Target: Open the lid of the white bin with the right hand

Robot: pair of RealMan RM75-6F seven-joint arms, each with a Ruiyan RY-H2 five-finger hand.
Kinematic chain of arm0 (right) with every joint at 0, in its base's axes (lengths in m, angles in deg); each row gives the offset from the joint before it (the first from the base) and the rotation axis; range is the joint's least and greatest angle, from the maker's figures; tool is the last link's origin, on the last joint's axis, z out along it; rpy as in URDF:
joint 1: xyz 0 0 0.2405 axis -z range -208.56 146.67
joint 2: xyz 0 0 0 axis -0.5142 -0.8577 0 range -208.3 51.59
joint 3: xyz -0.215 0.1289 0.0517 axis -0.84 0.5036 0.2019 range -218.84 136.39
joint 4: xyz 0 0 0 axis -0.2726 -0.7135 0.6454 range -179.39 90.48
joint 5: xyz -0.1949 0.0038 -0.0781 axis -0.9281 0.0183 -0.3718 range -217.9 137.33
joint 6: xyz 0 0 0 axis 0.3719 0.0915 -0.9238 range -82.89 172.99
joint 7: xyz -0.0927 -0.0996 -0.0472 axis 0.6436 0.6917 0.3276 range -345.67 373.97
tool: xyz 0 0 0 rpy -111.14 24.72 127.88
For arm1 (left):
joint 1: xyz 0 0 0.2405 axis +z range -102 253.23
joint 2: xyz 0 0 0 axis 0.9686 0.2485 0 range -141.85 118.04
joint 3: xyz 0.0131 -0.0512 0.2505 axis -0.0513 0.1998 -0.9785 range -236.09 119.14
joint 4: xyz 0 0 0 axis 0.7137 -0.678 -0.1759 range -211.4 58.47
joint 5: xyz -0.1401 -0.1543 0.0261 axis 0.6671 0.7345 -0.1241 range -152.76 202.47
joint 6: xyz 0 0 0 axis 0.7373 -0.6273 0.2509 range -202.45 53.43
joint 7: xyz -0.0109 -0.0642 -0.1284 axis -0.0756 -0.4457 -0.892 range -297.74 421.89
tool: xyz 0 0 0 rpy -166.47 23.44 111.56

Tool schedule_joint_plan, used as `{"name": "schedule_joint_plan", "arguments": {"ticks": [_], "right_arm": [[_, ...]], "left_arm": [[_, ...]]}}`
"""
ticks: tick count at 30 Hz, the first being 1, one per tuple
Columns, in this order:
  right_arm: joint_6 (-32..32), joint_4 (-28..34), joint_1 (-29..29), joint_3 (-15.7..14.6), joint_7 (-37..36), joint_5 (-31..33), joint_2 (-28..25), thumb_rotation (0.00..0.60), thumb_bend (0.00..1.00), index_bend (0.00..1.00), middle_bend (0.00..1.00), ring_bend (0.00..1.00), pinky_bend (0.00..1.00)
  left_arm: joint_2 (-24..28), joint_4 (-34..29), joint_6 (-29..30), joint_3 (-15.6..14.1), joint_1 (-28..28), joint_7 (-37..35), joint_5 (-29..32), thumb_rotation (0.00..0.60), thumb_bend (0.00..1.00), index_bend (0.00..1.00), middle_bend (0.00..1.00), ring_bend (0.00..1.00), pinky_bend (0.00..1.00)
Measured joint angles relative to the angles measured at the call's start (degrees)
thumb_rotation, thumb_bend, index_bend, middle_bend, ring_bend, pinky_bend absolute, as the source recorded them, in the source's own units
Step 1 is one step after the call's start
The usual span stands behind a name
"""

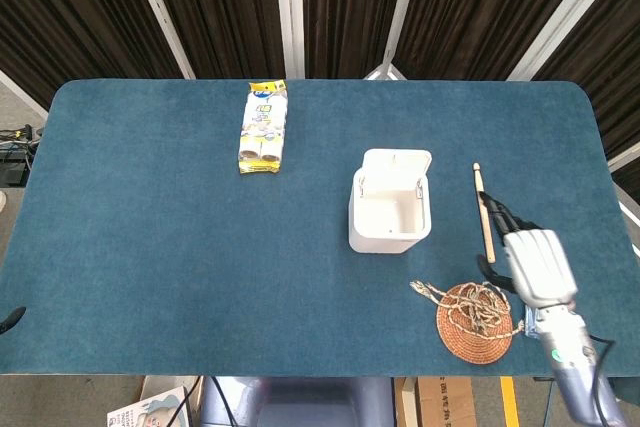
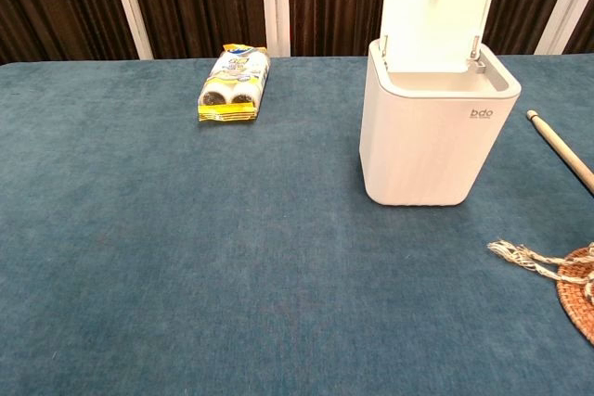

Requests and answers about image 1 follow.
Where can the wooden drumstick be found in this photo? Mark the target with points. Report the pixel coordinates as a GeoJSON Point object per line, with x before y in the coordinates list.
{"type": "Point", "coordinates": [482, 182]}

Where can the illustrated magazine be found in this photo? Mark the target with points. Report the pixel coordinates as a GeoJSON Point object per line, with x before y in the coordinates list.
{"type": "Point", "coordinates": [150, 409]}

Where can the clear plastic water bottle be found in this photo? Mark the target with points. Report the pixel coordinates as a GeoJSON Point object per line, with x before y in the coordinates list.
{"type": "Point", "coordinates": [529, 322]}

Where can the grey blue robot torso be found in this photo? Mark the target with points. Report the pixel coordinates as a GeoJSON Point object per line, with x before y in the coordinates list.
{"type": "Point", "coordinates": [300, 402]}

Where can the white metal frame pole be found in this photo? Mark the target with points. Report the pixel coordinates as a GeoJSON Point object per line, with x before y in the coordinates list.
{"type": "Point", "coordinates": [290, 12]}
{"type": "Point", "coordinates": [397, 22]}
{"type": "Point", "coordinates": [560, 17]}
{"type": "Point", "coordinates": [160, 12]}
{"type": "Point", "coordinates": [625, 159]}
{"type": "Point", "coordinates": [22, 94]}

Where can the dark brown pleated curtain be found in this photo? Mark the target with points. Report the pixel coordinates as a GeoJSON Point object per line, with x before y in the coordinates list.
{"type": "Point", "coordinates": [350, 7]}

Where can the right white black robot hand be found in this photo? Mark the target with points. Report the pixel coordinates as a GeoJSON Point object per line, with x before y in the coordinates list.
{"type": "Point", "coordinates": [537, 264]}

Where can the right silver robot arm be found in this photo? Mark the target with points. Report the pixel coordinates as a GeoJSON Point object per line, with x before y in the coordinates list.
{"type": "Point", "coordinates": [575, 362]}

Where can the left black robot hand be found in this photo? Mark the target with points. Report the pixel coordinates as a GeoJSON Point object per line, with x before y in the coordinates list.
{"type": "Point", "coordinates": [12, 318]}

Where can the white square lidded bin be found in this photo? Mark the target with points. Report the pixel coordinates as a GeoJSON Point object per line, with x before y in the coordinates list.
{"type": "Point", "coordinates": [390, 202]}

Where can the round brown woven coaster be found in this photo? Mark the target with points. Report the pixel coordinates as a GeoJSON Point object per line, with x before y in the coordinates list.
{"type": "Point", "coordinates": [472, 342]}

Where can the yellow pack of bag rolls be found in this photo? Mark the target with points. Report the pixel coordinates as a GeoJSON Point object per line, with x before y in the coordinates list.
{"type": "Point", "coordinates": [263, 127]}

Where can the brown cardboard box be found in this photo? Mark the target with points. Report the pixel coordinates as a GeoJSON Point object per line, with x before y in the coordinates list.
{"type": "Point", "coordinates": [442, 402]}

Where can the blue felt table mat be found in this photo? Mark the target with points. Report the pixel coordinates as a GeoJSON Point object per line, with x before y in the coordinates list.
{"type": "Point", "coordinates": [200, 247]}

